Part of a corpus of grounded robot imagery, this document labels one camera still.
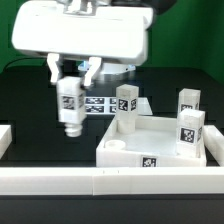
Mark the white square tabletop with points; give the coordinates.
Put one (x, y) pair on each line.
(153, 144)

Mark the white U-shaped obstacle fence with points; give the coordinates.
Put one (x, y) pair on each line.
(111, 181)

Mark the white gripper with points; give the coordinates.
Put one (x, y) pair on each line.
(115, 34)

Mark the white marker base plate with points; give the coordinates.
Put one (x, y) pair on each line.
(107, 105)

